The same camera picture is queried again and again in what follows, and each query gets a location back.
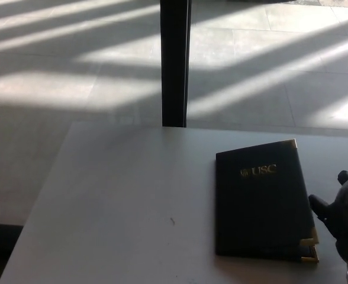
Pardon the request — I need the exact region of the black USC diary folder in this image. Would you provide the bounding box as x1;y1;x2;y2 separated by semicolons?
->
215;138;320;264

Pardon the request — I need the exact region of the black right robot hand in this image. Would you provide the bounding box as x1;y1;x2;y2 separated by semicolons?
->
308;170;348;262

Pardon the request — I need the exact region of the black vertical post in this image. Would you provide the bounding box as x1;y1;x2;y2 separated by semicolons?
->
159;0;192;128

